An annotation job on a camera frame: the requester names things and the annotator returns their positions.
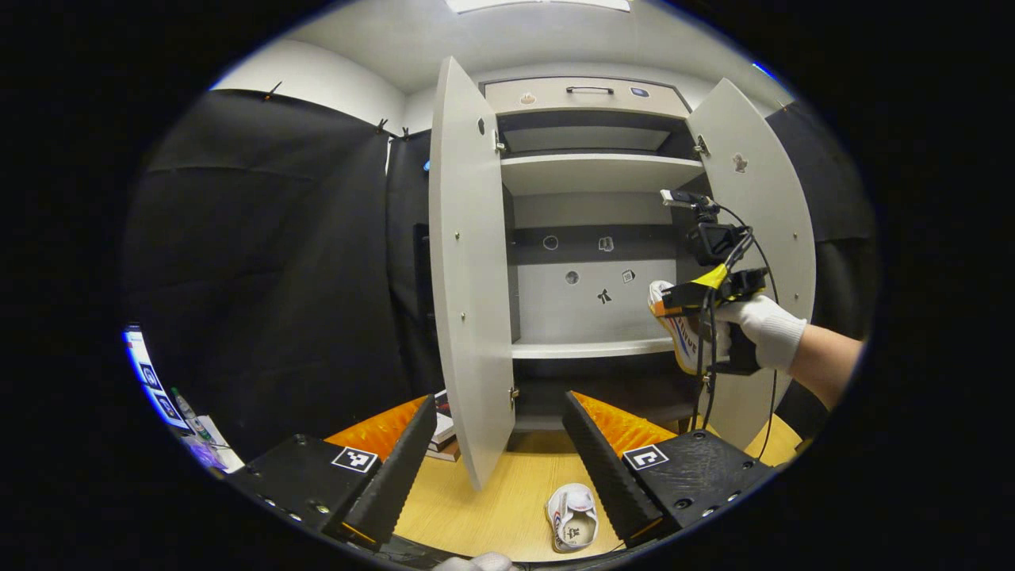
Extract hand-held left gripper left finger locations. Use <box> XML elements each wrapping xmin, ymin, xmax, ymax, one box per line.
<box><xmin>226</xmin><ymin>395</ymin><xmax>439</xmax><ymax>550</ymax></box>

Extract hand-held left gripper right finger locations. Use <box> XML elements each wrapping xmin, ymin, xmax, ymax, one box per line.
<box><xmin>561</xmin><ymin>390</ymin><xmax>776</xmax><ymax>550</ymax></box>

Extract white shoe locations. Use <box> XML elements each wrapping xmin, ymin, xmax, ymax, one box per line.
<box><xmin>648</xmin><ymin>279</ymin><xmax>718</xmax><ymax>376</ymax></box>
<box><xmin>546</xmin><ymin>483</ymin><xmax>599</xmax><ymax>554</ymax></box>

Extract grey cabinet door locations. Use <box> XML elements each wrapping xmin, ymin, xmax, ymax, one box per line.
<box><xmin>686</xmin><ymin>77</ymin><xmax>818</xmax><ymax>451</ymax></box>
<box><xmin>428</xmin><ymin>56</ymin><xmax>518</xmax><ymax>491</ymax></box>

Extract grey shoe cabinet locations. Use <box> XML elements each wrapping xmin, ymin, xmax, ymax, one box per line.
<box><xmin>482</xmin><ymin>75</ymin><xmax>718</xmax><ymax>453</ymax></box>

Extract grey cabinet drawer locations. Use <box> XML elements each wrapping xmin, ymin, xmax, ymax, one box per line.
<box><xmin>484</xmin><ymin>78</ymin><xmax>691</xmax><ymax>118</ymax></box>

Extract black and white book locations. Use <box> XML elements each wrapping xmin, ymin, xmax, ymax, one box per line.
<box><xmin>432</xmin><ymin>389</ymin><xmax>457</xmax><ymax>446</ymax></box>

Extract white paper sheets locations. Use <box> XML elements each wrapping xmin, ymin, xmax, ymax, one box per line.
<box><xmin>184</xmin><ymin>414</ymin><xmax>243</xmax><ymax>475</ymax></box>

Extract green marker pen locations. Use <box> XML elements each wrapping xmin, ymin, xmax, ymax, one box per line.
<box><xmin>170</xmin><ymin>387</ymin><xmax>213</xmax><ymax>441</ymax></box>

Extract white printed board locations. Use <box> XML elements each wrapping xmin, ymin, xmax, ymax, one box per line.
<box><xmin>123</xmin><ymin>324</ymin><xmax>191</xmax><ymax>433</ymax></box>

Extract ceiling light panel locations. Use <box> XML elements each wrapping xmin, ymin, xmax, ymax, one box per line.
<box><xmin>444</xmin><ymin>0</ymin><xmax>633</xmax><ymax>13</ymax></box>

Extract black cable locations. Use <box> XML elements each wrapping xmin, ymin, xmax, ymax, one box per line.
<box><xmin>688</xmin><ymin>205</ymin><xmax>782</xmax><ymax>462</ymax></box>

